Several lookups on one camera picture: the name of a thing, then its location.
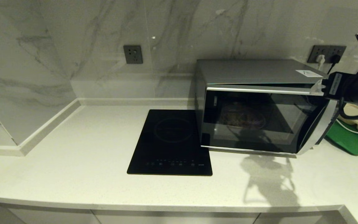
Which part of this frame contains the white label sticker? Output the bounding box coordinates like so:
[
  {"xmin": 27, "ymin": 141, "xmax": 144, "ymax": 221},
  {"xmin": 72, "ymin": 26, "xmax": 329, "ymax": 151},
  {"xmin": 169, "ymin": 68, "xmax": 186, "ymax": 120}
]
[{"xmin": 295, "ymin": 70, "xmax": 323, "ymax": 78}]

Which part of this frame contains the black induction cooktop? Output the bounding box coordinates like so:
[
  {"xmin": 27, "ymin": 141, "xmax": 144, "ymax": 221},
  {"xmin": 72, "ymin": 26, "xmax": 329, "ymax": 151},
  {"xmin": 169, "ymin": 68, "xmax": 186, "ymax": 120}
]
[{"xmin": 127, "ymin": 109, "xmax": 213, "ymax": 176}]

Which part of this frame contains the black glass microwave door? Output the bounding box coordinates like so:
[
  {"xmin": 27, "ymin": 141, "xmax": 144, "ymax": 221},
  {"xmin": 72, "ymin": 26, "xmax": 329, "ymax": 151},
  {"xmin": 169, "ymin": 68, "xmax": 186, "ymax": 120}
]
[{"xmin": 200, "ymin": 83, "xmax": 338, "ymax": 156}]

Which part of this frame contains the white power cable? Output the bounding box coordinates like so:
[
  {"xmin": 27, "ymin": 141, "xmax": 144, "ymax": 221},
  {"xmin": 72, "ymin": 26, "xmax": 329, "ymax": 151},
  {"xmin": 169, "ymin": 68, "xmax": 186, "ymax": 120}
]
[{"xmin": 336, "ymin": 120, "xmax": 358, "ymax": 137}]

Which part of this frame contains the green cutting board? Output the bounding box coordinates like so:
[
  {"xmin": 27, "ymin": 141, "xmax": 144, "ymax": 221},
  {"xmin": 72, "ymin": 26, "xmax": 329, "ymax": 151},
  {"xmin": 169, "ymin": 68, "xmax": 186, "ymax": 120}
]
[{"xmin": 326, "ymin": 120, "xmax": 358, "ymax": 156}]

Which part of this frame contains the purple plate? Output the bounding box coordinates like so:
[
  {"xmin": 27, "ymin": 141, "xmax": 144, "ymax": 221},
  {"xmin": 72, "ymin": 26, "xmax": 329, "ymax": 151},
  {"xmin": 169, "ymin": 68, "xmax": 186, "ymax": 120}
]
[{"xmin": 219, "ymin": 104, "xmax": 266, "ymax": 130}]

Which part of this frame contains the silver microwave oven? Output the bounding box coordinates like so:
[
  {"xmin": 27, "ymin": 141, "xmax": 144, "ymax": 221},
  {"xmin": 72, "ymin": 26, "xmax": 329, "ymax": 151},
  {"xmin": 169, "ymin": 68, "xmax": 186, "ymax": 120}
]
[{"xmin": 195, "ymin": 59, "xmax": 330, "ymax": 150}]

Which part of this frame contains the grey double wall socket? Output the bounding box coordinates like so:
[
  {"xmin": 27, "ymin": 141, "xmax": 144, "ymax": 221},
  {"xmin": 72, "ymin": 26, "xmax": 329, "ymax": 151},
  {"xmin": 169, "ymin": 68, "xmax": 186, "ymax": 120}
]
[{"xmin": 307, "ymin": 45, "xmax": 347, "ymax": 64}]

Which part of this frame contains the grey single wall socket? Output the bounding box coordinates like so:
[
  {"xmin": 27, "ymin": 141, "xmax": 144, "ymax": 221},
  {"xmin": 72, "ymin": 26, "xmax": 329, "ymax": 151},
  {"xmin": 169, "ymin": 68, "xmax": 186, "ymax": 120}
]
[{"xmin": 123, "ymin": 45, "xmax": 143, "ymax": 64}]

